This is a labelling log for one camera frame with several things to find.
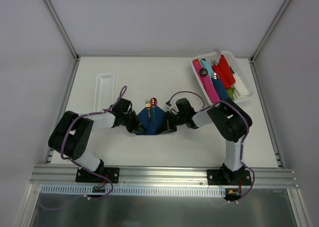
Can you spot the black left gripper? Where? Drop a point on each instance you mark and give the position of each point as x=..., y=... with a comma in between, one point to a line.
x=133, y=123

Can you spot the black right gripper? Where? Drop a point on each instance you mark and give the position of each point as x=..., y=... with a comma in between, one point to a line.
x=168, y=122

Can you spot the blue paper napkin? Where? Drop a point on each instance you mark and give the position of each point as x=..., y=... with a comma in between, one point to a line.
x=152, y=126

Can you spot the iridescent rainbow spoon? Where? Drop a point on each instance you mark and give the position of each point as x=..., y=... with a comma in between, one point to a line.
x=153, y=106

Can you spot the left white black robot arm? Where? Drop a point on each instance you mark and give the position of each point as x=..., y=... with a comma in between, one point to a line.
x=71, y=135

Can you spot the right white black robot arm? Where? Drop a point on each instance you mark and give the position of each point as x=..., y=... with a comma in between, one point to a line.
x=230, y=120

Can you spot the pink napkin roll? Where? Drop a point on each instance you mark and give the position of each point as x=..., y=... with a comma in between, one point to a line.
x=206, y=82

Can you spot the blue napkin roll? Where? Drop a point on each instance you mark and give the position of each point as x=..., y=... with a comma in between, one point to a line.
x=219, y=87

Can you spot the green napkin roll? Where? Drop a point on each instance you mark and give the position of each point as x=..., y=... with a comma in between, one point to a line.
x=231, y=93

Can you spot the teal napkin roll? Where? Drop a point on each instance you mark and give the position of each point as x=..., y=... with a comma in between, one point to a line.
x=206, y=65

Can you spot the red napkin roll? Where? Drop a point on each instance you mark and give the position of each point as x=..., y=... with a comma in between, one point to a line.
x=224, y=72

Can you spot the white napkin roll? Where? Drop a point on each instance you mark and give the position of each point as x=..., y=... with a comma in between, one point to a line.
x=239, y=86

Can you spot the white perforated plastic tray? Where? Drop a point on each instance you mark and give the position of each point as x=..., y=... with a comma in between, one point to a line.
x=104, y=91

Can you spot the black round spoon head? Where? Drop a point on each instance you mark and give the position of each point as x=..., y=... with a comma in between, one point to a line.
x=203, y=72

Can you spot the white basket of rolls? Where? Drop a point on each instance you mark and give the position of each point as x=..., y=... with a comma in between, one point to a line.
x=213, y=58

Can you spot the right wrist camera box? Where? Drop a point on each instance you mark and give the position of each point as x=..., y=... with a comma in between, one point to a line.
x=168, y=105

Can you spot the white slotted cable duct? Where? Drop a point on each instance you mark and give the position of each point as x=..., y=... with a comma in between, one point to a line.
x=135, y=191

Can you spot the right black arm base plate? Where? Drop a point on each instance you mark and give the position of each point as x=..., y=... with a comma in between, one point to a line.
x=216, y=178

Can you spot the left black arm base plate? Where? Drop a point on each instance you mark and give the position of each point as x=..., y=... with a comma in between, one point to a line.
x=111, y=173

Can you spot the aluminium mounting rail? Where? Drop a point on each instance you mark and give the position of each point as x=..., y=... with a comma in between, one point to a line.
x=269, y=178

